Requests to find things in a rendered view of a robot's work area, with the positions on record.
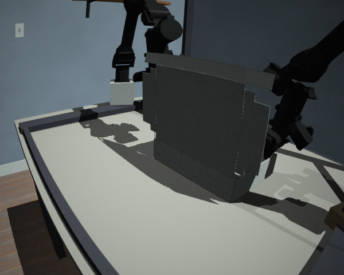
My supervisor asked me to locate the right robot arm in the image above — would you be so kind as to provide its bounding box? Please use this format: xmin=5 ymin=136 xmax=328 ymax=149
xmin=112 ymin=0 xmax=183 ymax=83

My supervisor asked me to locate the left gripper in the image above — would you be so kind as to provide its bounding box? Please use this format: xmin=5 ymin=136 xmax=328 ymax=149
xmin=264 ymin=101 xmax=301 ymax=160

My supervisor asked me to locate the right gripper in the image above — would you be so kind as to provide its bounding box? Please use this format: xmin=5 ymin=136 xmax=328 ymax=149
xmin=133 ymin=46 xmax=172 ymax=82

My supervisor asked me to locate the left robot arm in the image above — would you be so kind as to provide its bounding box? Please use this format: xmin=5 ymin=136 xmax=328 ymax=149
xmin=263 ymin=20 xmax=344 ymax=151

